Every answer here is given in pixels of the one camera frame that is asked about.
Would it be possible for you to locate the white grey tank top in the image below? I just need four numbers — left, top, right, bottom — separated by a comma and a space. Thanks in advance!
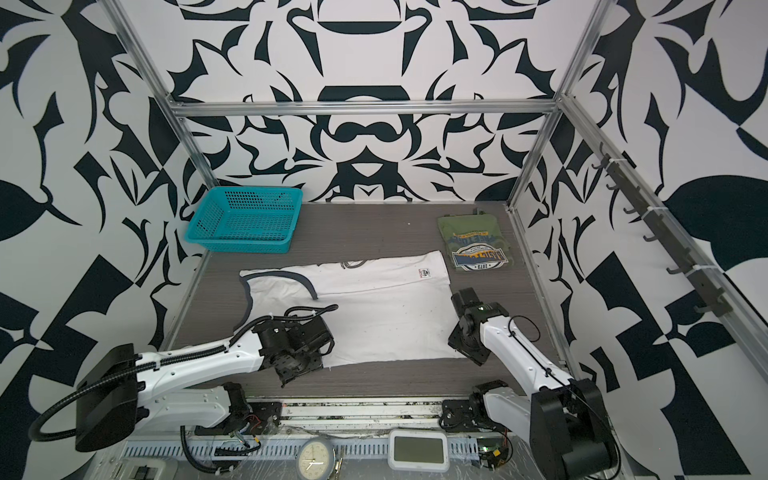
240, 251, 458, 368

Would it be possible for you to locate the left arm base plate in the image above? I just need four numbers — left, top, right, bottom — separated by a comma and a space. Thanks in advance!
194, 401, 283, 436

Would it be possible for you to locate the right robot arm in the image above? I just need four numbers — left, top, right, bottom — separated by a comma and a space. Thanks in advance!
439, 288, 622, 479

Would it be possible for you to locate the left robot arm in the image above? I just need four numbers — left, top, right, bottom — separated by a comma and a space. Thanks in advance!
75, 310, 335, 452

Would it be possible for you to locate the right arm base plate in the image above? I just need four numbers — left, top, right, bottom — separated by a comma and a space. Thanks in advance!
438, 397, 486, 433

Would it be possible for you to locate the teal plastic basket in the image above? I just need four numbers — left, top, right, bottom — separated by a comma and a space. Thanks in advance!
185, 186, 303, 254

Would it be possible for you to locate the green tank top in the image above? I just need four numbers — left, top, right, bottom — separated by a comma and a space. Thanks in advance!
437, 211, 511, 272

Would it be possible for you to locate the black corrugated cable hose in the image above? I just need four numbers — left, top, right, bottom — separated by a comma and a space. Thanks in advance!
27, 302, 340, 475

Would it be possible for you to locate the round analog clock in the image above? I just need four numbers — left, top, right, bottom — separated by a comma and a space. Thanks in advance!
296, 437, 336, 480

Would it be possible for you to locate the white digital timer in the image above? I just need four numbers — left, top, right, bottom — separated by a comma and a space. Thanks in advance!
387, 429, 450, 473

